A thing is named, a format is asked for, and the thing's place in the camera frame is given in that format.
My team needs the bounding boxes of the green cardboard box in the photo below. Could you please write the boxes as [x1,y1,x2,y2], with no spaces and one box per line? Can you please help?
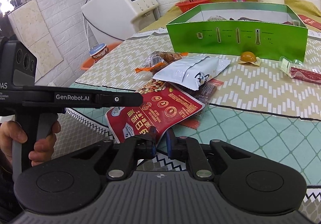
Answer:
[167,2,308,61]

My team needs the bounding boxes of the white countertop water dispenser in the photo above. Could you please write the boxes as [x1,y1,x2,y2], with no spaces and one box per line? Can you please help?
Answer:
[82,0,159,44]

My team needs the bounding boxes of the red envelope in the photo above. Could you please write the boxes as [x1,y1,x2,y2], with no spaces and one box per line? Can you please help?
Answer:
[298,14,321,30]

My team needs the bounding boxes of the red nut mix bag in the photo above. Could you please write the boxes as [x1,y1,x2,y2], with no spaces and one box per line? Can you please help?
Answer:
[106,79,205,143]

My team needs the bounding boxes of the orange-edged nut snack bag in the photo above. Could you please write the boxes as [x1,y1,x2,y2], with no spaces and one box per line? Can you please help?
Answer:
[135,51,188,74]

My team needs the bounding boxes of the blue-lid snack cup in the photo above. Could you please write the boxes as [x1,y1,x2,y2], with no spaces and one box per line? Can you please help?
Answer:
[89,43,109,62]

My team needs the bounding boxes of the silver white foil snack bag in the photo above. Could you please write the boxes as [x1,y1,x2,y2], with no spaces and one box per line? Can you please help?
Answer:
[153,55,231,91]

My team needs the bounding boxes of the red plastic basket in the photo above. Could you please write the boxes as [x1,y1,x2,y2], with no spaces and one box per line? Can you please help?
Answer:
[175,0,212,13]

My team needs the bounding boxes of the red sausage sticks pack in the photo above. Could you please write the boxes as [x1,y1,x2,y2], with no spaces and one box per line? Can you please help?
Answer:
[279,56,321,85]

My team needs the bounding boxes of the patterned tablecloth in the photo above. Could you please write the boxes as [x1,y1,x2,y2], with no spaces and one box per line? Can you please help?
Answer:
[49,0,321,224]

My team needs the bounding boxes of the person's left hand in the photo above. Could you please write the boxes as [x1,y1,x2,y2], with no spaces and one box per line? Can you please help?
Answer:
[0,120,62,167]

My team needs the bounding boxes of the orange plastic basin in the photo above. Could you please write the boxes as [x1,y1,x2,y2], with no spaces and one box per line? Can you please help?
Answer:
[80,42,121,71]

